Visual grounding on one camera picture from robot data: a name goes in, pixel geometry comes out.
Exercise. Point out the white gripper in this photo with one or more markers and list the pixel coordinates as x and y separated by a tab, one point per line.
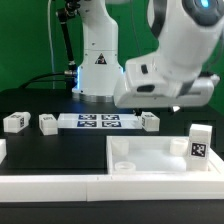
198	95

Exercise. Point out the white square table top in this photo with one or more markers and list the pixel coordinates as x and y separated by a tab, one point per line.
147	155

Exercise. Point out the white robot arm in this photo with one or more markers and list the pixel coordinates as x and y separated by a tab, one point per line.
187	32

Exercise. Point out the white front fence bar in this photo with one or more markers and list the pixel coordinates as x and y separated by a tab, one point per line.
62	188

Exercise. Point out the white plate with fiducial tags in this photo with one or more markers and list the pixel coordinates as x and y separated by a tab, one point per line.
98	121

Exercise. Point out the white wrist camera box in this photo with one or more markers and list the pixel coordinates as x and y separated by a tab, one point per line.
145	76

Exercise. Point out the black camera stand pole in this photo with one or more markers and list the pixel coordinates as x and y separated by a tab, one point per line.
69	11

